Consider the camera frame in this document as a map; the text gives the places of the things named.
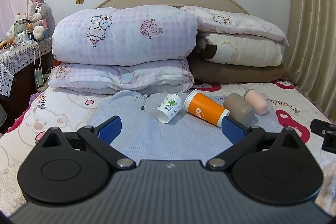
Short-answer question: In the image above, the beige curtain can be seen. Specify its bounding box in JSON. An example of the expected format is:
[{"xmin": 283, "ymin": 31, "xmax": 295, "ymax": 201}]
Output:
[{"xmin": 285, "ymin": 0, "xmax": 335, "ymax": 119}]

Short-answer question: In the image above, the lower lilac folded quilt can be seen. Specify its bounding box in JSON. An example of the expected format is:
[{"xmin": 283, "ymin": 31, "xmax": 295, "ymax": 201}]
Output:
[{"xmin": 49, "ymin": 60, "xmax": 194, "ymax": 94}]

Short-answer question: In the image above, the white cartoon paper cup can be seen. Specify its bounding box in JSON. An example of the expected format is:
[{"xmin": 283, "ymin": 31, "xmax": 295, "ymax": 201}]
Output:
[{"xmin": 154, "ymin": 94, "xmax": 182, "ymax": 124}]

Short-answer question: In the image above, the orange white paper cup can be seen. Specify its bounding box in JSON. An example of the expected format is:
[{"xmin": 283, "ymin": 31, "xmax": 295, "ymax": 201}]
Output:
[{"xmin": 183, "ymin": 90, "xmax": 230, "ymax": 127}]

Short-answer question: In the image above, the pink cup grey rim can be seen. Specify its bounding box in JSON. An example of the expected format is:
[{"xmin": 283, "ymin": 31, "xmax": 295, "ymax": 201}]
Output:
[{"xmin": 244, "ymin": 89, "xmax": 268, "ymax": 115}]

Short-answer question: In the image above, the cream fleece blanket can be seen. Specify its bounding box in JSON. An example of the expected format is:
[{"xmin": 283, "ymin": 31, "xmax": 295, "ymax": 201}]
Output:
[{"xmin": 197, "ymin": 32, "xmax": 282, "ymax": 68}]

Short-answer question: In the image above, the pink cartoon pillow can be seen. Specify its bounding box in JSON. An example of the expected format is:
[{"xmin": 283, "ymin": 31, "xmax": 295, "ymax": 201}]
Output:
[{"xmin": 181, "ymin": 6, "xmax": 289, "ymax": 47}]

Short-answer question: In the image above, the patterned side table cloth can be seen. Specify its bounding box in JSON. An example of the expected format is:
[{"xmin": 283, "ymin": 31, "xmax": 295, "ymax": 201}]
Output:
[{"xmin": 1, "ymin": 38, "xmax": 52, "ymax": 97}]

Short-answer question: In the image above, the white charging cable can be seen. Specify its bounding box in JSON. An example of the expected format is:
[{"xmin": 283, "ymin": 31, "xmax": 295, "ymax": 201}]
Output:
[{"xmin": 26, "ymin": 29, "xmax": 49, "ymax": 90}]

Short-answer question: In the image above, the brown pillow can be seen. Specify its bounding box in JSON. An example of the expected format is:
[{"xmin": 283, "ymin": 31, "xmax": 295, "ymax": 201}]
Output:
[{"xmin": 188, "ymin": 59, "xmax": 289, "ymax": 84}]

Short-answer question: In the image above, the grey rabbit plush toy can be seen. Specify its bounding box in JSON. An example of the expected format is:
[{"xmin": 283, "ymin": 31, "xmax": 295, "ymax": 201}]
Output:
[{"xmin": 29, "ymin": 0, "xmax": 51, "ymax": 41}]

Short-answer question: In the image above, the large lilac checked quilt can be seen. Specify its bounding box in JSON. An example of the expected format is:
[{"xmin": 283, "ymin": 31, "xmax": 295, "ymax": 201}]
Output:
[{"xmin": 52, "ymin": 5, "xmax": 199, "ymax": 67}]

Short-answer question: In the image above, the cartoon bear bed sheet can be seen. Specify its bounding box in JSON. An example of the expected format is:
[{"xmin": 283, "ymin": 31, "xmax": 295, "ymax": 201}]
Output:
[{"xmin": 1, "ymin": 80, "xmax": 335, "ymax": 216}]

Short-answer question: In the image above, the brown paper cup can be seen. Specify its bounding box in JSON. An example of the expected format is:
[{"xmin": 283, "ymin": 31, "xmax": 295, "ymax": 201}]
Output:
[{"xmin": 223, "ymin": 93, "xmax": 256, "ymax": 125}]

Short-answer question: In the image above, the light blue striped cloth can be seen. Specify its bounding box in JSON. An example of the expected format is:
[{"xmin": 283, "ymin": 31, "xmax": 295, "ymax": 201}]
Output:
[{"xmin": 88, "ymin": 90, "xmax": 287, "ymax": 164}]

